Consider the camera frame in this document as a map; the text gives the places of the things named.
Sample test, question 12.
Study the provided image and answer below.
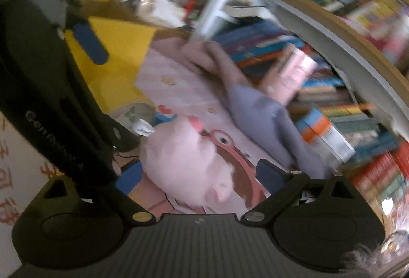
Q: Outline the lilac cloth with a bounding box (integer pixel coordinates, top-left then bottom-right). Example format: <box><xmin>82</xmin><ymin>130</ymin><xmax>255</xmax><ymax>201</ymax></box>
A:
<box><xmin>182</xmin><ymin>42</ymin><xmax>330</xmax><ymax>180</ymax></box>

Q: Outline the orange blue white carton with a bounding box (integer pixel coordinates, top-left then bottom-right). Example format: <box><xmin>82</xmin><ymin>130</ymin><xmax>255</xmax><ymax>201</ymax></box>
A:
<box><xmin>297</xmin><ymin>109</ymin><xmax>356</xmax><ymax>167</ymax></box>

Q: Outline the yellow cardboard box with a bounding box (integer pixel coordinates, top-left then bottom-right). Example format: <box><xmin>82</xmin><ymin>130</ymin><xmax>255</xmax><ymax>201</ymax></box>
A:
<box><xmin>73</xmin><ymin>0</ymin><xmax>192</xmax><ymax>115</ymax></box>

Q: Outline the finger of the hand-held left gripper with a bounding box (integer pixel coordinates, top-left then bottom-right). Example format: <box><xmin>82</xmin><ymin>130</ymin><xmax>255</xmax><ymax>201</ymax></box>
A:
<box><xmin>56</xmin><ymin>5</ymin><xmax>110</xmax><ymax>65</ymax></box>
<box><xmin>101</xmin><ymin>114</ymin><xmax>142</xmax><ymax>154</ymax></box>

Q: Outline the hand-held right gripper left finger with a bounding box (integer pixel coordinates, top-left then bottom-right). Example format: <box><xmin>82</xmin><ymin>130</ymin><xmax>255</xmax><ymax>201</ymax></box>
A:
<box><xmin>40</xmin><ymin>159</ymin><xmax>158</xmax><ymax>227</ymax></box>

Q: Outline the red book set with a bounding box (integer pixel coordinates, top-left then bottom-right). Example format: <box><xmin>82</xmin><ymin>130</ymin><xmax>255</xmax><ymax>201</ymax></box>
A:
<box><xmin>351</xmin><ymin>150</ymin><xmax>409</xmax><ymax>202</ymax></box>

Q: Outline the gold tape roll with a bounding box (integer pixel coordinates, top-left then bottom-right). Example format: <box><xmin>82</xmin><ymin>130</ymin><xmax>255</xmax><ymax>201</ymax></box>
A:
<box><xmin>110</xmin><ymin>102</ymin><xmax>155</xmax><ymax>138</ymax></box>

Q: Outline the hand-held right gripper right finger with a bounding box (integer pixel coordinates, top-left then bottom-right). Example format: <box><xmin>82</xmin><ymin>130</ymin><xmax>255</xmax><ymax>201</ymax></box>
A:
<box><xmin>240</xmin><ymin>159</ymin><xmax>363</xmax><ymax>228</ymax></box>

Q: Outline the crumpled white bag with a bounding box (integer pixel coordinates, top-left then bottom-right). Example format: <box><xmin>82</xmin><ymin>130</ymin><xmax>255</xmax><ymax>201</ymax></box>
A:
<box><xmin>105</xmin><ymin>0</ymin><xmax>186</xmax><ymax>28</ymax></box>

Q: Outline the pink checked tablecloth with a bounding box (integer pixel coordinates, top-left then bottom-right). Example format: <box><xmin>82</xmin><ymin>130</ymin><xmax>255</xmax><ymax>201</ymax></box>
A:
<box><xmin>0</xmin><ymin>38</ymin><xmax>320</xmax><ymax>225</ymax></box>

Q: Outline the white bookshelf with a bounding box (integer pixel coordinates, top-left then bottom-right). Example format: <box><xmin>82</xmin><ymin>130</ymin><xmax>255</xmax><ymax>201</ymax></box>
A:
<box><xmin>121</xmin><ymin>0</ymin><xmax>409</xmax><ymax>144</ymax></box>

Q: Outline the white fuzzy clothing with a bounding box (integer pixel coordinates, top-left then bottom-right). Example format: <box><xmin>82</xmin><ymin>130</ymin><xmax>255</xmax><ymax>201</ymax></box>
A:
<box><xmin>343</xmin><ymin>231</ymin><xmax>409</xmax><ymax>274</ymax></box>

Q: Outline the pink plush toy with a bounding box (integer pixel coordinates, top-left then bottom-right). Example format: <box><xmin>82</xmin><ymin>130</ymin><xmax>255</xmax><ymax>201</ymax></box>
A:
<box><xmin>139</xmin><ymin>115</ymin><xmax>236</xmax><ymax>212</ymax></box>

